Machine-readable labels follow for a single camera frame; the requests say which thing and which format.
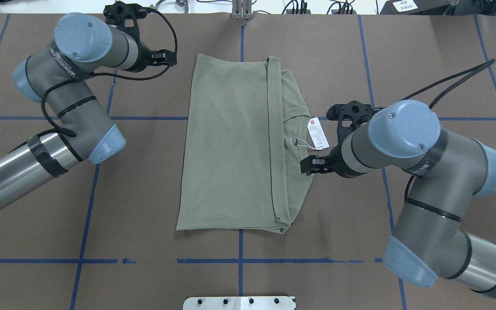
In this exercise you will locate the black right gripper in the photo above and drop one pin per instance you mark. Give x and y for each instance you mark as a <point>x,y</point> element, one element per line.
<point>335,164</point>

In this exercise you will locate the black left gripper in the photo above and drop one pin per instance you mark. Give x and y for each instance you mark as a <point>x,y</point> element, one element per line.
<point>144,59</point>

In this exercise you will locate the olive green long-sleeve shirt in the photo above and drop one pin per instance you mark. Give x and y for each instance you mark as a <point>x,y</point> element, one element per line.
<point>242,159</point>

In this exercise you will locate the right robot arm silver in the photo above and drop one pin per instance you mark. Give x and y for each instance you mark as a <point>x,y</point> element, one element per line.
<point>448,171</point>

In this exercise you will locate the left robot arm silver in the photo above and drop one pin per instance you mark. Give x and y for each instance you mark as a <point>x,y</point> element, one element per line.
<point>55,78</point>

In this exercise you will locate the white shirt price tag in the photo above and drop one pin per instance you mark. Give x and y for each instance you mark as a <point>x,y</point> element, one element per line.
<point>315,130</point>

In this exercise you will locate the black box with label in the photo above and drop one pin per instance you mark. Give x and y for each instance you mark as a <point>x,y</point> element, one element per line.
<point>416,7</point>

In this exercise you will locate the aluminium frame post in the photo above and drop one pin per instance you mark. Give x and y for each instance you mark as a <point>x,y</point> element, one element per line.
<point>242,9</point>

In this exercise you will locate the white central pedestal base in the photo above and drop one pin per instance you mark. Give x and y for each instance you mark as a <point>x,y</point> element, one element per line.
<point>240,303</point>

